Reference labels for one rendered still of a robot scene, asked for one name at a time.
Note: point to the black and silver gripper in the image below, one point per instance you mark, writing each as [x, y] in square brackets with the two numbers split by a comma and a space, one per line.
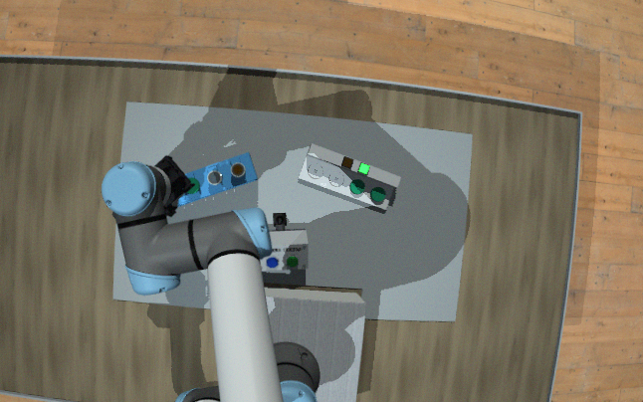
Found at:
[180, 184]

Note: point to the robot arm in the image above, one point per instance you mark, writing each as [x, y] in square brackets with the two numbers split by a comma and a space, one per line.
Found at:
[230, 246]

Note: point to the blue four-tube rack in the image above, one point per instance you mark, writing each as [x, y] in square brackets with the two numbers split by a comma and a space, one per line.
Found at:
[229, 180]

